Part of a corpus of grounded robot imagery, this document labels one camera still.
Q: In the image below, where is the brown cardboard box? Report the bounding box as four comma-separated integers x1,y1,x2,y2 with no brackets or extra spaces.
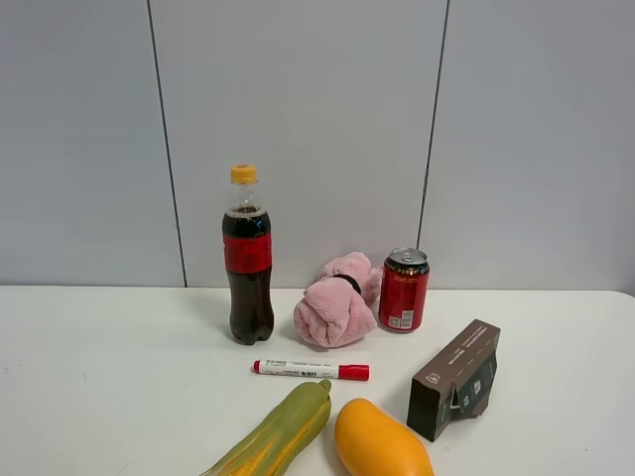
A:
407,319,501,442

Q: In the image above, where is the cola bottle yellow cap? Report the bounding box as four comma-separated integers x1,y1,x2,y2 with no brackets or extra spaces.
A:
221,165,275,345

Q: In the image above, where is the pink rolled towel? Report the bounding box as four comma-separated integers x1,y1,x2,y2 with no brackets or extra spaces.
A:
294,252,383,349

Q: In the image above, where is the red soda can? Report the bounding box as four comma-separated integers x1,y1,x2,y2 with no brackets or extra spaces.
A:
378,248,430,333

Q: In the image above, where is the red white marker pen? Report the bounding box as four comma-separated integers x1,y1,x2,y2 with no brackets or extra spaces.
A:
252,360,370,382

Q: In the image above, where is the toy corn cob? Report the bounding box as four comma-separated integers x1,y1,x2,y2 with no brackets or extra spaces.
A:
204,380,331,475

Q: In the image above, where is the orange mango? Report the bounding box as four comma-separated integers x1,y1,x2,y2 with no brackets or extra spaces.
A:
333,398,435,476

